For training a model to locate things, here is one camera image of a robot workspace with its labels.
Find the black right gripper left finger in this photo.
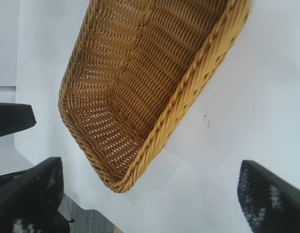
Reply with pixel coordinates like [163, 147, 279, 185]
[0, 156, 70, 233]

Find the woven wicker basket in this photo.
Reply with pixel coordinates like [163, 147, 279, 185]
[58, 0, 252, 194]

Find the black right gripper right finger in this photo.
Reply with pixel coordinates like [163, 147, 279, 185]
[237, 159, 300, 233]

